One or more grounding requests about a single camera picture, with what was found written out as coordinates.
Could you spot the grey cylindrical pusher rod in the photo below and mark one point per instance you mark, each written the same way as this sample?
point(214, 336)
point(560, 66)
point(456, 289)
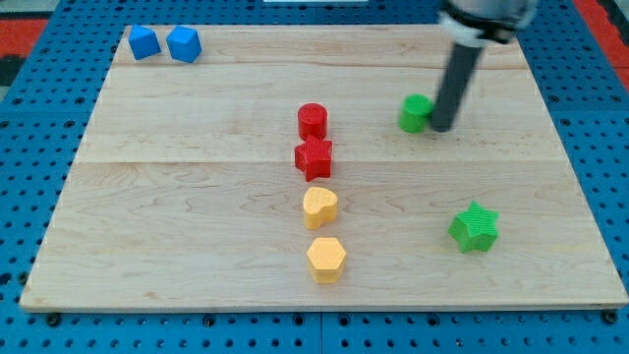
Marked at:
point(457, 75)

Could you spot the green cylinder block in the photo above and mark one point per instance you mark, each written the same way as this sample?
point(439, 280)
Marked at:
point(415, 112)

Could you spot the blue cube block right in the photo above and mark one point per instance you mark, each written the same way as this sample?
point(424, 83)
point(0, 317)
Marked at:
point(184, 44)

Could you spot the blue cube block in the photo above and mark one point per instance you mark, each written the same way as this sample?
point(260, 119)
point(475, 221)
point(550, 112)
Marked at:
point(184, 44)
point(143, 42)

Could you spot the blue cube block left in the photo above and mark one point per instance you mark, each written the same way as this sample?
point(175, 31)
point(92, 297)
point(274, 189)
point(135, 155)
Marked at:
point(143, 42)

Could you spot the red cylinder block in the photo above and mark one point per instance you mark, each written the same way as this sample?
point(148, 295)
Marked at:
point(312, 121)

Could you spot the green star block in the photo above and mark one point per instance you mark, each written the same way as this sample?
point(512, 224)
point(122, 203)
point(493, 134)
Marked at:
point(474, 229)

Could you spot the red star block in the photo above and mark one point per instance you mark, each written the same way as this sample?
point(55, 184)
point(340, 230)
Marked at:
point(314, 158)

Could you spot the yellow heart block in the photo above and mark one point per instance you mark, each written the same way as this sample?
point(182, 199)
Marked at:
point(320, 205)

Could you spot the light wooden board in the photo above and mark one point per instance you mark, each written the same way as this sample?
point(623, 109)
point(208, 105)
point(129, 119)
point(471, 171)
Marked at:
point(184, 196)

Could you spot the yellow hexagon block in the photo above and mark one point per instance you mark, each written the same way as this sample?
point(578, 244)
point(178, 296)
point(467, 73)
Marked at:
point(326, 258)

